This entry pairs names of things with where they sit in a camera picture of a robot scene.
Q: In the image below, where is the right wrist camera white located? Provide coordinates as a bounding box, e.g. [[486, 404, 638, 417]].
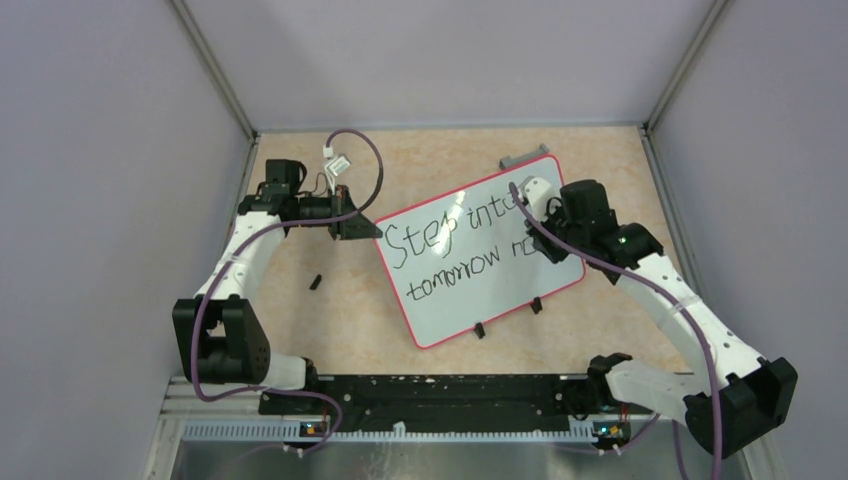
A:
[[509, 176, 557, 231]]

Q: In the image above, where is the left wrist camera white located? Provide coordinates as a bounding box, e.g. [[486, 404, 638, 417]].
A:
[[322, 144, 351, 191]]

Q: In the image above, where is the black marker cap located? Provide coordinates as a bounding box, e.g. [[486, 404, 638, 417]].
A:
[[309, 274, 323, 291]]

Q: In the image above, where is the pink framed whiteboard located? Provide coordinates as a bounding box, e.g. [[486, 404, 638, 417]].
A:
[[375, 154, 586, 349]]

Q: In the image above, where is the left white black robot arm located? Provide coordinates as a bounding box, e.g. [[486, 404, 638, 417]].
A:
[[172, 153, 382, 414]]

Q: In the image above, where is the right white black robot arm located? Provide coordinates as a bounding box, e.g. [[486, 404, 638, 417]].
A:
[[510, 177, 798, 459]]

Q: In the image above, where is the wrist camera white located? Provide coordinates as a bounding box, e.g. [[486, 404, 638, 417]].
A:
[[509, 176, 557, 231], [322, 144, 351, 191]]

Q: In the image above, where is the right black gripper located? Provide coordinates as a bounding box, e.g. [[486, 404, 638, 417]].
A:
[[525, 200, 588, 264]]

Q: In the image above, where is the white slotted cable duct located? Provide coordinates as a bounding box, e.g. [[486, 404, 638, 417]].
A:
[[182, 420, 597, 443]]

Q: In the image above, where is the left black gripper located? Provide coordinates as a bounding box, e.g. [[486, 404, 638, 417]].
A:
[[293, 184, 382, 240]]

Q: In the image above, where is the grey whiteboard eraser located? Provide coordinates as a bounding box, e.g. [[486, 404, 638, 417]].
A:
[[498, 144, 549, 170]]

